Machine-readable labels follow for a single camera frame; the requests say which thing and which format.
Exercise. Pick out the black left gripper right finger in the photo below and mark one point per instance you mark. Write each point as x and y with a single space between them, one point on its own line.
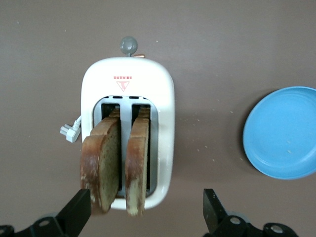
214 212

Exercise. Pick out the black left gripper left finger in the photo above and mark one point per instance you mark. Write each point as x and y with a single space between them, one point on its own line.
76 212

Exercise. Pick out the brown toasted bread slice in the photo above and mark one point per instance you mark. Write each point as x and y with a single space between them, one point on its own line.
103 163
137 153

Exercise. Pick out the blue plate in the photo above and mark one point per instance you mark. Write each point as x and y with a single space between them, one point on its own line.
281 133

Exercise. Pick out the white toaster power plug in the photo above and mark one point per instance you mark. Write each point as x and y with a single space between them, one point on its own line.
70 132

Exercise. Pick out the white two-slot toaster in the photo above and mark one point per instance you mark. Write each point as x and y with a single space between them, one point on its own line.
128 74

